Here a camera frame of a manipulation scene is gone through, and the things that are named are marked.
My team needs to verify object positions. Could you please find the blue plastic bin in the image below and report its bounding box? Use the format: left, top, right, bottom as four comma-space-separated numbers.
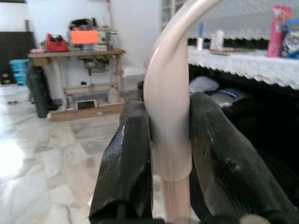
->
9, 59, 31, 86

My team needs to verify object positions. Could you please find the narrow white lace cover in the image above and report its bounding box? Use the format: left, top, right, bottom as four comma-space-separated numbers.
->
186, 14, 299, 40

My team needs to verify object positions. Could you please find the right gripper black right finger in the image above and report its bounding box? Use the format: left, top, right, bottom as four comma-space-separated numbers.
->
188, 91, 299, 224

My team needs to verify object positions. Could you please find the beige sewing machine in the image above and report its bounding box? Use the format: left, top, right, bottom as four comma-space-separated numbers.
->
69, 20, 117, 51

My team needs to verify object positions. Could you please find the wooden sewing machine table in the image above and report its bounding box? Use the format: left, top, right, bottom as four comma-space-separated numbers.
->
27, 48, 127, 122

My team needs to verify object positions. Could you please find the blue printed carton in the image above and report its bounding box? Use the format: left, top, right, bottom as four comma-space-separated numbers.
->
281, 20, 299, 58

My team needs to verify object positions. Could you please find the white bottle with blue brush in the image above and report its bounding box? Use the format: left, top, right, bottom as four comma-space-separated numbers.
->
197, 20, 207, 51

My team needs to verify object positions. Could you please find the black board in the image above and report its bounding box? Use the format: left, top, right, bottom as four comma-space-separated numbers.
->
0, 31, 36, 84

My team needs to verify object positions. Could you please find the red handbag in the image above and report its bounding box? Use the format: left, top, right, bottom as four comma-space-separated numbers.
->
45, 33, 70, 52

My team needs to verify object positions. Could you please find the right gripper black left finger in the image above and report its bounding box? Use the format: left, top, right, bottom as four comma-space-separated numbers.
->
88, 99, 155, 224

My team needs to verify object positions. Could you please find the grey sewing machine motor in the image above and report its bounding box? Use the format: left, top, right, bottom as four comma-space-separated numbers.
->
83, 57, 110, 70

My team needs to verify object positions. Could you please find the grey cushion with blue label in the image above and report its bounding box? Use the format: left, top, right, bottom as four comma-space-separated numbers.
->
211, 88, 248, 108

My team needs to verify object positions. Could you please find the black fabric bag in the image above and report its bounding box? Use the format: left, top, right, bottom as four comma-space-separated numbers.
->
25, 60, 51, 119

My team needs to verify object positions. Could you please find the white bookshelf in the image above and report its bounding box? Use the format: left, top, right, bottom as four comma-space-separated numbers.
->
161, 0, 187, 31

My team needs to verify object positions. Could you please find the white folded garment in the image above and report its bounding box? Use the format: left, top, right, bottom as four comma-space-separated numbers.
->
188, 76, 220, 94

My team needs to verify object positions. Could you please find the tall pink carton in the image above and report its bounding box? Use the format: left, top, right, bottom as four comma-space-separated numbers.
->
267, 6, 292, 58

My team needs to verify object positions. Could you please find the red stick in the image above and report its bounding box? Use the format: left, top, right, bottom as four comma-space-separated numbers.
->
106, 0, 115, 32

